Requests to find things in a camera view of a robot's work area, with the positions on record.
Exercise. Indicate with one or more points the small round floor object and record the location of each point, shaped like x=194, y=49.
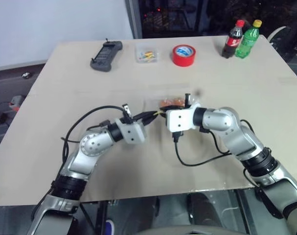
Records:
x=26, y=75

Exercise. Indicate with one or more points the cola bottle red cap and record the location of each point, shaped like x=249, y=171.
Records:
x=230, y=42

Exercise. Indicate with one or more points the grey handheld remote controller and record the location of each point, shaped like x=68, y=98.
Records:
x=106, y=55

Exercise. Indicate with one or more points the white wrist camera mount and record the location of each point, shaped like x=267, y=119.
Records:
x=180, y=120
x=132, y=132

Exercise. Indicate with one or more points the green bottle yellow cap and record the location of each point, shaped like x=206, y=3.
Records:
x=246, y=42

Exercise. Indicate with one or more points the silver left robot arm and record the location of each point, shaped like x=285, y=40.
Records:
x=89, y=147

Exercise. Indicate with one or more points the clear plastic parts box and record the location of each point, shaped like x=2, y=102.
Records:
x=147, y=53

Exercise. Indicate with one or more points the black table leg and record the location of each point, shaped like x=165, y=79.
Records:
x=243, y=213
x=101, y=218

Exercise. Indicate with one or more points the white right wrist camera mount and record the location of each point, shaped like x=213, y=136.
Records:
x=180, y=120

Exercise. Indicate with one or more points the grey window pillar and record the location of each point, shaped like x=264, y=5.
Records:
x=133, y=17

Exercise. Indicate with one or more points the white curved chair frame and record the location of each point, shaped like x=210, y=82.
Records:
x=273, y=35

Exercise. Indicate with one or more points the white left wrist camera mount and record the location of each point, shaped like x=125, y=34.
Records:
x=132, y=132

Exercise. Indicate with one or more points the red tape roll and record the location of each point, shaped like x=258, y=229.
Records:
x=183, y=58

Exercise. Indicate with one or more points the blue shoe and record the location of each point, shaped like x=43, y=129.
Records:
x=110, y=227

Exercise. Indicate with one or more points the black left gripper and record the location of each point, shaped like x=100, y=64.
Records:
x=141, y=118

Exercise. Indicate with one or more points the grey red floor box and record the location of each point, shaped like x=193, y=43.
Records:
x=16, y=101

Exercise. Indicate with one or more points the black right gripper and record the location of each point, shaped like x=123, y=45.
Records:
x=164, y=113

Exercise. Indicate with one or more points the clear yellow zipper bag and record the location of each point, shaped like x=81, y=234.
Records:
x=150, y=101

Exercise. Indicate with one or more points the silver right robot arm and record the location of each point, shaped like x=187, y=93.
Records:
x=241, y=139

